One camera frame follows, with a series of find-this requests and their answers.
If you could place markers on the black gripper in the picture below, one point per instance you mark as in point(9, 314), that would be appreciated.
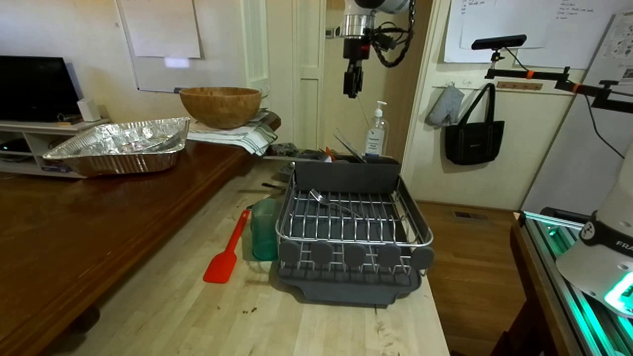
point(357, 47)

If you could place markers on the silver fork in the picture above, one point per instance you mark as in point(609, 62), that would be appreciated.
point(336, 209)

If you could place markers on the grey oven mitt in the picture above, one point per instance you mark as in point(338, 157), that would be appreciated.
point(448, 108)

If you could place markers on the black tote bag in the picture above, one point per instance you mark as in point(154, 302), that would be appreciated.
point(476, 144)

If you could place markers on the clear soap pump bottle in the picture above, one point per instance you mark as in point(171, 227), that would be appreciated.
point(375, 142)

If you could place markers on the wooden bowl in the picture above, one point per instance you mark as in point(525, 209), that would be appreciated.
point(223, 108)

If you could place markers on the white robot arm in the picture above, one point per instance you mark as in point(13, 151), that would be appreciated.
point(603, 258)

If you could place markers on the green sponge container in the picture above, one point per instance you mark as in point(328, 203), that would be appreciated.
point(264, 235)

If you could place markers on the aluminium foil tray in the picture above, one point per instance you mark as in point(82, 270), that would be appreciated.
point(138, 147)

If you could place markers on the black monitor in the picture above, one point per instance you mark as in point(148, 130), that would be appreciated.
point(37, 90)

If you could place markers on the grey dish drying rack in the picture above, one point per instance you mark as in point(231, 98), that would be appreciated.
point(371, 260)

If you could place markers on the green striped dish towel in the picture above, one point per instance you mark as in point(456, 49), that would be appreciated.
point(254, 138)

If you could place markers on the red silicone spatula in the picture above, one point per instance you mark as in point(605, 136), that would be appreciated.
point(225, 262)

